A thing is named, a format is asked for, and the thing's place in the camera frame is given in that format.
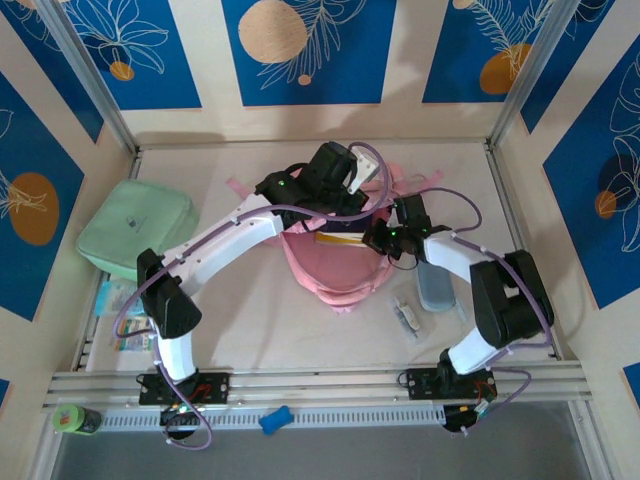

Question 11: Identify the pink school backpack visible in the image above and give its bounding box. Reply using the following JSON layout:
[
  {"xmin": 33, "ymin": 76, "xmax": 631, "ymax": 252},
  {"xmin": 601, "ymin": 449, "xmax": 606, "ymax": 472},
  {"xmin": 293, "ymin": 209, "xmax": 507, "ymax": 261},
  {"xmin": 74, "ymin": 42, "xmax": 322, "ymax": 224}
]
[{"xmin": 225, "ymin": 162, "xmax": 446, "ymax": 317}]

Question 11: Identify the clear plastic stationery bag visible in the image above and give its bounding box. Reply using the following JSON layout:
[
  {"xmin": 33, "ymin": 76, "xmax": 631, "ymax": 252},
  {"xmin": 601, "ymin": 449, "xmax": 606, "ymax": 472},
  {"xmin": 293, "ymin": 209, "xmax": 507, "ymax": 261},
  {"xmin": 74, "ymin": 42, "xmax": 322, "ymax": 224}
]
[{"xmin": 391, "ymin": 282, "xmax": 436, "ymax": 346}]

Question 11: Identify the mint green lunch bag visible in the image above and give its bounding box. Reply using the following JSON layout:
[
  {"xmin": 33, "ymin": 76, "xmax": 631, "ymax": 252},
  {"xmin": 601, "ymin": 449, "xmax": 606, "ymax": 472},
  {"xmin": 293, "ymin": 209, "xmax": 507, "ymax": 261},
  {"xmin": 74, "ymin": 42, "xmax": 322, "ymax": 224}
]
[{"xmin": 75, "ymin": 179, "xmax": 201, "ymax": 281}]

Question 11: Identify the grey blue pencil case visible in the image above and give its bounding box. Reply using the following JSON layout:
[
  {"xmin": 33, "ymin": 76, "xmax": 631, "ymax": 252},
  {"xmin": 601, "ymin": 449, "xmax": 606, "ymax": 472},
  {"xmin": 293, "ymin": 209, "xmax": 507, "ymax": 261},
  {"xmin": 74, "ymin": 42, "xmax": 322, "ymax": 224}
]
[{"xmin": 417, "ymin": 262, "xmax": 457, "ymax": 314}]

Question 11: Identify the blue bone-shaped object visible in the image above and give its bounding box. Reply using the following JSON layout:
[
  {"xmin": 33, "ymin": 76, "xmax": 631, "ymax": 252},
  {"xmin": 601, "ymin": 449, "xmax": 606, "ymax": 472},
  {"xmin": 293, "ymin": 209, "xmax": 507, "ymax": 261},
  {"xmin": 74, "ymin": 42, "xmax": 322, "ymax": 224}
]
[{"xmin": 258, "ymin": 405, "xmax": 292, "ymax": 436}]

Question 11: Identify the light blue tissue packet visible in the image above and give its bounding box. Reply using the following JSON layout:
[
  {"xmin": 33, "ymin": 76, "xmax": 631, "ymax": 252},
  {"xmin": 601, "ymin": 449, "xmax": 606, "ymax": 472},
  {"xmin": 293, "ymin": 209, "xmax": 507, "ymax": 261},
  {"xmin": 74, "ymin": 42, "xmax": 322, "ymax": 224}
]
[{"xmin": 93, "ymin": 278, "xmax": 144, "ymax": 317}]

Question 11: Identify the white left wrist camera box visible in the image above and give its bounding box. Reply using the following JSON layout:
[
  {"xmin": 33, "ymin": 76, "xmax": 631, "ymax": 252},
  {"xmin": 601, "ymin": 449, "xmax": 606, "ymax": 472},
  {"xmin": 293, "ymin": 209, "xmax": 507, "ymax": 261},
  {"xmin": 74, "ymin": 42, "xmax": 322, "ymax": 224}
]
[{"xmin": 344, "ymin": 152, "xmax": 379, "ymax": 196}]

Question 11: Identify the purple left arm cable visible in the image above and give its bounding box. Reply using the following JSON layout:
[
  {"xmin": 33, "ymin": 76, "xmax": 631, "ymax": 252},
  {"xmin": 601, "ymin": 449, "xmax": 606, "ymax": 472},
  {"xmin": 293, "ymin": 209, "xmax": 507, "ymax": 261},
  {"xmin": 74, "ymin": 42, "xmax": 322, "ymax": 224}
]
[{"xmin": 113, "ymin": 141, "xmax": 392, "ymax": 454}]

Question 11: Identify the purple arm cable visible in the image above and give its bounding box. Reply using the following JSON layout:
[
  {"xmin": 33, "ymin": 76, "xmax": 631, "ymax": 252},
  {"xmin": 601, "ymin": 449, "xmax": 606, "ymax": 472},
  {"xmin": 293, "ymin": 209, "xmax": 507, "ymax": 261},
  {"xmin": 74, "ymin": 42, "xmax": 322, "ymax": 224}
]
[
  {"xmin": 113, "ymin": 141, "xmax": 392, "ymax": 454},
  {"xmin": 397, "ymin": 187, "xmax": 555, "ymax": 436}
]

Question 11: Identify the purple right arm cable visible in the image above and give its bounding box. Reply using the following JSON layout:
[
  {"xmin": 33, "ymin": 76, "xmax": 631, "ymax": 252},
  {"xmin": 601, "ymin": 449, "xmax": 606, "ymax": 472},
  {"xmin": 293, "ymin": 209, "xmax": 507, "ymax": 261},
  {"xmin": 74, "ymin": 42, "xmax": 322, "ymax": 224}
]
[{"xmin": 397, "ymin": 187, "xmax": 555, "ymax": 436}]

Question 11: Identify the aluminium table edge rail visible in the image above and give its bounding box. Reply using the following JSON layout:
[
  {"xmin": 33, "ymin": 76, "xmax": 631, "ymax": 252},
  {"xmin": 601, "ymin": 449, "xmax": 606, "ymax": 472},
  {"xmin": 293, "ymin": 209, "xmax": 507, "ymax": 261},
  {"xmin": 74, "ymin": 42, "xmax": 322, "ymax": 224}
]
[
  {"xmin": 72, "ymin": 149, "xmax": 146, "ymax": 374},
  {"xmin": 485, "ymin": 142, "xmax": 569, "ymax": 361}
]

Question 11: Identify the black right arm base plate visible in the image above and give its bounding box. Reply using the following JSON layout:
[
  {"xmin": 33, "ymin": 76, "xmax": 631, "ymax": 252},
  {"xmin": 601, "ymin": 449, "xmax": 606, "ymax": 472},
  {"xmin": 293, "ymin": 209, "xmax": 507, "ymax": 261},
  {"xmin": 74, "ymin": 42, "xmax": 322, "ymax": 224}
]
[{"xmin": 405, "ymin": 367, "xmax": 497, "ymax": 401}]

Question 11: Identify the aluminium mounting rail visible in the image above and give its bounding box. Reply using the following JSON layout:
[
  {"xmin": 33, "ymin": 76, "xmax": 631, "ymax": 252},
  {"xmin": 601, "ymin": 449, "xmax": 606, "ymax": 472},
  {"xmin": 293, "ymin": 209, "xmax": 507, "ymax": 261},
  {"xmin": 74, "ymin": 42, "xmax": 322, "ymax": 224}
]
[{"xmin": 42, "ymin": 362, "xmax": 594, "ymax": 412}]

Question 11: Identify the grey slotted cable duct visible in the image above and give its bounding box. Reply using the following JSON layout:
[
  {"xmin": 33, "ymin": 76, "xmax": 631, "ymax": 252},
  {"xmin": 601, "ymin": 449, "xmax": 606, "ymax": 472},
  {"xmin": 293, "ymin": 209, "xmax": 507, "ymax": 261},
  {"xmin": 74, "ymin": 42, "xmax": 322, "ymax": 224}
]
[{"xmin": 99, "ymin": 403, "xmax": 447, "ymax": 432}]

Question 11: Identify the aluminium frame post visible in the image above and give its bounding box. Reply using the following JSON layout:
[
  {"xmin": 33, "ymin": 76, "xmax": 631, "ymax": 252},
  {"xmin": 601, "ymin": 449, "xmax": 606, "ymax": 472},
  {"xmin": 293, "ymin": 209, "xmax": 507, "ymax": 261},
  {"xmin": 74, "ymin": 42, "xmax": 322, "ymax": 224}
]
[
  {"xmin": 492, "ymin": 0, "xmax": 584, "ymax": 150},
  {"xmin": 37, "ymin": 0, "xmax": 140, "ymax": 157}
]

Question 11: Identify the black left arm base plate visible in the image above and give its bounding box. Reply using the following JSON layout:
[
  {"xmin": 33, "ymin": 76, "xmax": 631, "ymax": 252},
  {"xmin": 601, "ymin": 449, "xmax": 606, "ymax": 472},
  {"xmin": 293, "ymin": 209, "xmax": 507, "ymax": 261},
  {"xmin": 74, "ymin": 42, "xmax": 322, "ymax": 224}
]
[{"xmin": 138, "ymin": 370, "xmax": 232, "ymax": 405}]

